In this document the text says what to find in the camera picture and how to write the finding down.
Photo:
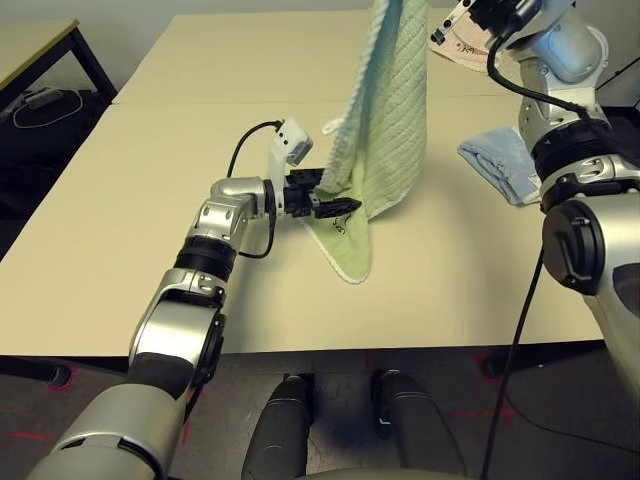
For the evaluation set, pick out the grey left robot leg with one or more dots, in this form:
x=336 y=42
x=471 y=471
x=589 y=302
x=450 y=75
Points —
x=280 y=430

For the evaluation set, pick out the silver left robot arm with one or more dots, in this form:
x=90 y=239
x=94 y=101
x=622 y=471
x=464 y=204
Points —
x=175 y=320

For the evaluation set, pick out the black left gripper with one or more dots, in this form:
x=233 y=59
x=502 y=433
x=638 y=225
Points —
x=297 y=192

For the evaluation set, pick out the green towel with white edging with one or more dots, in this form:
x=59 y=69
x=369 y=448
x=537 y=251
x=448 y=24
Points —
x=395 y=100

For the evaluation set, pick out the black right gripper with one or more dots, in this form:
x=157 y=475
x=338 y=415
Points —
x=495 y=12

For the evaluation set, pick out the grey robot leg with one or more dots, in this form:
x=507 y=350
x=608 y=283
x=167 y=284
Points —
x=280 y=430
x=420 y=430

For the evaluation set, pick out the wooden side table black frame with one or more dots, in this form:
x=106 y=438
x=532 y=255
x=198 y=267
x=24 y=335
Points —
x=35 y=45

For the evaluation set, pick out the grey right robot leg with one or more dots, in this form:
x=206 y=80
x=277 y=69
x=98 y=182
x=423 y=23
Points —
x=420 y=430

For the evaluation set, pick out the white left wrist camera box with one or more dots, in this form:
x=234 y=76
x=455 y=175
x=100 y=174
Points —
x=292 y=142

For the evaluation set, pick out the pink towel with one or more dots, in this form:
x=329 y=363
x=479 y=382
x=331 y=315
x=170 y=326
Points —
x=460 y=52

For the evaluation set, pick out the folded light blue towel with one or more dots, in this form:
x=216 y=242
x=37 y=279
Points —
x=500 y=160

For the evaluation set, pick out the pale robot torso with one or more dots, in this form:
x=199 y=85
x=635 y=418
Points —
x=390 y=475

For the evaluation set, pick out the grey power adapter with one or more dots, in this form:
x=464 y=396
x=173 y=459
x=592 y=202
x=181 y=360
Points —
x=42 y=98

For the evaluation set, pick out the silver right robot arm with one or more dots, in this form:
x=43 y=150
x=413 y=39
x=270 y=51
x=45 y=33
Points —
x=570 y=50

